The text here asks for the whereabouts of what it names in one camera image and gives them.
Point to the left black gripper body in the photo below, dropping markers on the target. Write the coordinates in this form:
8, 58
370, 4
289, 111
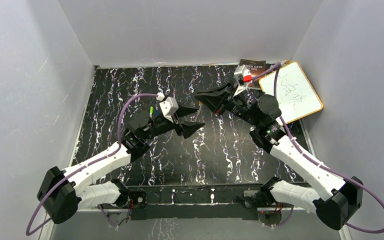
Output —
166, 126

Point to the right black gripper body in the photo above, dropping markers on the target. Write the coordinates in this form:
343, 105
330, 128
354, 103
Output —
232, 104

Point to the green pen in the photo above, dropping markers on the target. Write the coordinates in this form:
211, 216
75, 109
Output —
151, 111

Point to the orange white pen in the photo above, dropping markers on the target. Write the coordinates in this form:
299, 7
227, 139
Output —
198, 112

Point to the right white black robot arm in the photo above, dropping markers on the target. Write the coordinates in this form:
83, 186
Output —
332, 198

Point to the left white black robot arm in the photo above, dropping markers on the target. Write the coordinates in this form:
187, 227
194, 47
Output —
65, 191

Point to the brown book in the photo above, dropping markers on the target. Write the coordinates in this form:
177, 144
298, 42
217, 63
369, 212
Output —
255, 68

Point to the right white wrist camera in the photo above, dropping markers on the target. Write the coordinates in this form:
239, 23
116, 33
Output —
243, 78

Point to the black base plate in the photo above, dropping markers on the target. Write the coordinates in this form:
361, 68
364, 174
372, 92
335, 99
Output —
219, 201

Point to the white board wooden frame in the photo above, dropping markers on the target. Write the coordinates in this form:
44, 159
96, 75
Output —
295, 94

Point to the aluminium frame rail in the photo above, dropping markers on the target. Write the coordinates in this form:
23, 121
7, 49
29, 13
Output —
191, 222

